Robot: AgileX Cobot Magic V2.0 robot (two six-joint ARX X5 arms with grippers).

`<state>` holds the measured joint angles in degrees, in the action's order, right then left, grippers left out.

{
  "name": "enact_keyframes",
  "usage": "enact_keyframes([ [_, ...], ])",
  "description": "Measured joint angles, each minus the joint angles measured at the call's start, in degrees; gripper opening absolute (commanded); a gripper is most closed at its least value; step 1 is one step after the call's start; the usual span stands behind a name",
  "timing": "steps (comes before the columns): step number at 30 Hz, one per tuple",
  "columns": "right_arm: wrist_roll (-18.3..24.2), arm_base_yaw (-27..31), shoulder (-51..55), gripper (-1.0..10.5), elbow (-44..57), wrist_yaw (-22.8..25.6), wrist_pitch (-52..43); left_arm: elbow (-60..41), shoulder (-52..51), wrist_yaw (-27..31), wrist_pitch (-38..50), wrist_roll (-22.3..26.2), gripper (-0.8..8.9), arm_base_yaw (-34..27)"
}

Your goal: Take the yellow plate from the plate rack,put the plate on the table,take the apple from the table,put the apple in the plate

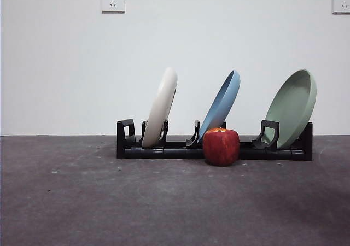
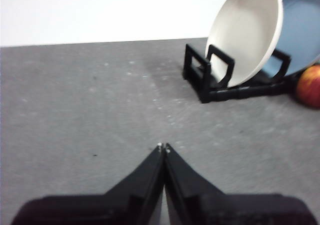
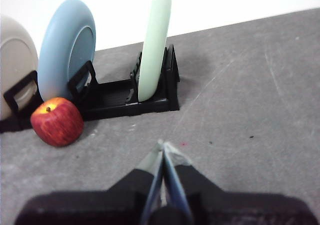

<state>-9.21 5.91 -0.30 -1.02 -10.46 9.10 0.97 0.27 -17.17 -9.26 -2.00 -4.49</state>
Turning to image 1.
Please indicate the red apple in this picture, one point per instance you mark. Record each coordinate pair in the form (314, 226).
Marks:
(221, 147)

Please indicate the green plate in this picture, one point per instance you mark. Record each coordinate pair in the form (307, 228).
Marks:
(292, 112)

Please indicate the cream yellow plate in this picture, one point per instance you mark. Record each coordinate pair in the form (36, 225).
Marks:
(160, 106)

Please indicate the white wall socket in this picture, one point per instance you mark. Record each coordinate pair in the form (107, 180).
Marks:
(341, 1)
(113, 0)

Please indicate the blue plate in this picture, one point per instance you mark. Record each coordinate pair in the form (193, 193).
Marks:
(222, 104)

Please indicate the black plate rack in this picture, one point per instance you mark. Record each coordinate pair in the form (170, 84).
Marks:
(169, 153)

